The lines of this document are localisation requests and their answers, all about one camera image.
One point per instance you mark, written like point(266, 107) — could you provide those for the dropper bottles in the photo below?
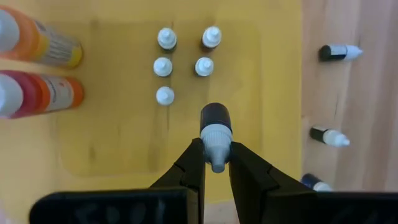
point(165, 96)

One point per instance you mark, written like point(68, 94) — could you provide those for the small bright green dropper bottle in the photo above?
point(329, 137)

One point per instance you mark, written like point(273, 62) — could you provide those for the yellow translucent plastic bin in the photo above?
point(109, 140)

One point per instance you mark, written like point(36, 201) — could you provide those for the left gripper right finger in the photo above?
point(248, 180)

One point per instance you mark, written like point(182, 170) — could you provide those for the red-orange squeeze bottle orange tip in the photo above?
point(31, 93)

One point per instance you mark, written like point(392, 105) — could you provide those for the small dark blue dropper bottle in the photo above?
point(216, 140)

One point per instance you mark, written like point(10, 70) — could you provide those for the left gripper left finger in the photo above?
point(186, 174)

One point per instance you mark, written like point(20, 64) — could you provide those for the yellow squeeze bottle yellow tip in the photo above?
point(31, 40)

